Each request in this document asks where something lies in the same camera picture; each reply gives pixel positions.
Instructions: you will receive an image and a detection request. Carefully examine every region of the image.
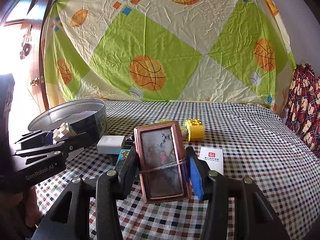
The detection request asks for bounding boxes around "brown small picture frame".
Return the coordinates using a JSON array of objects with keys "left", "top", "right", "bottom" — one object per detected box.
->
[{"left": 134, "top": 121, "right": 191, "bottom": 204}]

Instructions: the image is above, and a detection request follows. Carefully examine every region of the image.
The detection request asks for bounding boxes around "brown wooden door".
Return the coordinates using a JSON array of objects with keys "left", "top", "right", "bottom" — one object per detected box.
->
[{"left": 5, "top": 0, "right": 54, "bottom": 113}]

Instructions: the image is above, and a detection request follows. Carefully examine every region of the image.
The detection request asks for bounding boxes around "red bear patterned fabric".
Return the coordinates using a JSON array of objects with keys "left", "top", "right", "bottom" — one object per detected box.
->
[{"left": 286, "top": 63, "right": 320, "bottom": 157}]

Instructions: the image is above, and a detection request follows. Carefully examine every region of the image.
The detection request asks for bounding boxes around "white small card box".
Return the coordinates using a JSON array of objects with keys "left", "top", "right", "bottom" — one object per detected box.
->
[{"left": 199, "top": 147, "right": 223, "bottom": 175}]

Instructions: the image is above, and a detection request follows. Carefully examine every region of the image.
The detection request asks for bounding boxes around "blue bear toy brick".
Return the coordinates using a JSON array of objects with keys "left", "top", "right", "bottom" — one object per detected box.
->
[{"left": 117, "top": 147, "right": 139, "bottom": 180}]

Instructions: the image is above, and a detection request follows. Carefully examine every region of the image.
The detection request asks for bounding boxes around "round metal cookie tin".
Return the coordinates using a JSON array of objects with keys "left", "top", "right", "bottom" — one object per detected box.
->
[{"left": 28, "top": 99, "right": 107, "bottom": 142}]

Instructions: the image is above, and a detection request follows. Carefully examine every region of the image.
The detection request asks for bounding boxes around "yellow face toy brick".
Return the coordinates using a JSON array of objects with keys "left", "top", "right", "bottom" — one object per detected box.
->
[{"left": 184, "top": 119, "right": 204, "bottom": 142}]

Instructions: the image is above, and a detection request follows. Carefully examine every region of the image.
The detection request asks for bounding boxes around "checkered tablecloth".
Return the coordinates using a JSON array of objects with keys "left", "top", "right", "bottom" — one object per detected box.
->
[{"left": 35, "top": 100, "right": 320, "bottom": 240}]

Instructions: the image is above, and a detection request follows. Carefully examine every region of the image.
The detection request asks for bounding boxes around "left hand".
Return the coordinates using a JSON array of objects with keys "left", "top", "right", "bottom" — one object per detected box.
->
[{"left": 13, "top": 186, "right": 42, "bottom": 233}]

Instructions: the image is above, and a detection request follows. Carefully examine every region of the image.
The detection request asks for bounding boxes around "white power adapter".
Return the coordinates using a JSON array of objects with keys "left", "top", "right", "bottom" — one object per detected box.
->
[{"left": 97, "top": 135, "right": 125, "bottom": 154}]

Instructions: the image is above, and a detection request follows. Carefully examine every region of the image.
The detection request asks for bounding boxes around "white toy building brick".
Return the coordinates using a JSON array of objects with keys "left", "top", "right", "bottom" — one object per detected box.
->
[{"left": 53, "top": 122, "right": 76, "bottom": 143}]

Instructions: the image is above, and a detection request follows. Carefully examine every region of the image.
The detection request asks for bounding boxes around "green basketball bedsheet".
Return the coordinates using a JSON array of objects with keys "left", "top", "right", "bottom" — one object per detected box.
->
[{"left": 43, "top": 0, "right": 295, "bottom": 114}]

